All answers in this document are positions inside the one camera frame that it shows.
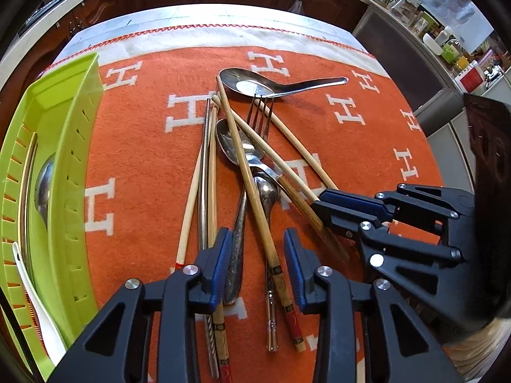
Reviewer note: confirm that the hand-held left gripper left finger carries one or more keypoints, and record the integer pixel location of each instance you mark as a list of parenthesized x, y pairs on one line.
[(221, 263)]

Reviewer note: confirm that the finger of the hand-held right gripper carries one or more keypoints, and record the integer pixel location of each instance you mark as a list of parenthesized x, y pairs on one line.
[(347, 203), (399, 255)]

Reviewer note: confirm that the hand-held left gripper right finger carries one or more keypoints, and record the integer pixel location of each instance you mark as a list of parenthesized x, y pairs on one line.
[(295, 271)]

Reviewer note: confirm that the red striped wooden chopstick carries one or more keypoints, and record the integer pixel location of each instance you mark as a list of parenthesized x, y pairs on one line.
[(189, 211), (32, 311)]

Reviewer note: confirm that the small steel spoon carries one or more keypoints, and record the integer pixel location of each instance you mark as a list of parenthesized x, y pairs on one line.
[(265, 193)]

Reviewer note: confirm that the steel chopstick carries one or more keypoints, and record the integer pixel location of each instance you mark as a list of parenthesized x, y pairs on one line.
[(205, 175)]

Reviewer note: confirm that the pile of wooden chopsticks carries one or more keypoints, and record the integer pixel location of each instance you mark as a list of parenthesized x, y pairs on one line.
[(244, 159)]

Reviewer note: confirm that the steel soup spoon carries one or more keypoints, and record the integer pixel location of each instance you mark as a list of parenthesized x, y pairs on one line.
[(247, 83)]

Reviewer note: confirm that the white ceramic spoon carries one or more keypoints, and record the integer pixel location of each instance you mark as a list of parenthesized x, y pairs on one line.
[(44, 327)]

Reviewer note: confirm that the steel tablespoon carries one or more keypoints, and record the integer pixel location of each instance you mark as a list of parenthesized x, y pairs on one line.
[(44, 191)]

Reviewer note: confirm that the green plastic utensil tray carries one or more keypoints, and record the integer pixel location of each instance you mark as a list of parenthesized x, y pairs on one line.
[(68, 135)]

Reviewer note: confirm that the orange patterned blanket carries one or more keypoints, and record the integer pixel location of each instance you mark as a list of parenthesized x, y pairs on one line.
[(151, 187)]

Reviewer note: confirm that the stainless steel appliance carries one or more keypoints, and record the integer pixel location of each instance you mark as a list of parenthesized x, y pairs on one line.
[(399, 48)]

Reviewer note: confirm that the red box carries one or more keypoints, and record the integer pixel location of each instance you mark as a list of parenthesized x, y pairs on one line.
[(472, 76)]

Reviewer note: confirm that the yellow container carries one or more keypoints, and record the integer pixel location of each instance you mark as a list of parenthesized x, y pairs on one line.
[(461, 63)]

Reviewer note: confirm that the white bowl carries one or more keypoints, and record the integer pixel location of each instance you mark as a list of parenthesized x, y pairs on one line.
[(433, 44)]

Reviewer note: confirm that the green container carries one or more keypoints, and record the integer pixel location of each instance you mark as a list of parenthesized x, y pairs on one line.
[(450, 52)]

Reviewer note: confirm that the glass jars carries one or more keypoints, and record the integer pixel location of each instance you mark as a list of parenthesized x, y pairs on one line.
[(423, 22)]

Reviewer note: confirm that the hanging plastic bag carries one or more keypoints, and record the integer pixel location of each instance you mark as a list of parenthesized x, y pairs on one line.
[(296, 6)]

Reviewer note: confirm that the glass jug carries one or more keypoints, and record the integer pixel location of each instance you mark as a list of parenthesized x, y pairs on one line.
[(405, 8)]

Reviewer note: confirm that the blue-white table cover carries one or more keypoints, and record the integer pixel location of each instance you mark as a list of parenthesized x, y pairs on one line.
[(199, 16)]

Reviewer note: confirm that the white kitchen countertop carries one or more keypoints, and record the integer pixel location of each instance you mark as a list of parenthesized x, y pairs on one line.
[(28, 46)]

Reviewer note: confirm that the wall poster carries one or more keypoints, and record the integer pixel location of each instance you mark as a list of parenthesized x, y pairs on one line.
[(459, 8)]

